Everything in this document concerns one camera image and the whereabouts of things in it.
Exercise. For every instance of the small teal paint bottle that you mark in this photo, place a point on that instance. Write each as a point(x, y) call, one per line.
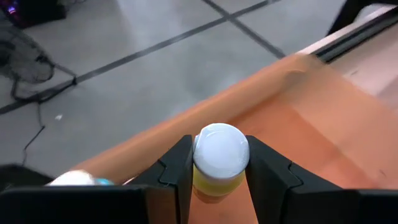
point(74, 179)

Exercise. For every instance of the black floor fan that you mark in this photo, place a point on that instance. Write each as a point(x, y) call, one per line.
point(25, 62)

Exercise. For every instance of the small white paper scrap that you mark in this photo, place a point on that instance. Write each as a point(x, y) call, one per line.
point(58, 117)

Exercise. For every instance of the black computer with lights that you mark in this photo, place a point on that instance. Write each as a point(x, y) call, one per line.
point(28, 9)

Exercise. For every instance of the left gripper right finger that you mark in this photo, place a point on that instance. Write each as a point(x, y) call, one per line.
point(326, 205)

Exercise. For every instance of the orange plastic bin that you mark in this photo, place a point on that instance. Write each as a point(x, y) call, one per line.
point(311, 133)

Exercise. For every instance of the small yellow paint bottle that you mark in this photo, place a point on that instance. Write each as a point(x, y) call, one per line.
point(217, 152)

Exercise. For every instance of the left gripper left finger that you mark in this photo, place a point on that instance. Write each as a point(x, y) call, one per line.
point(93, 205)

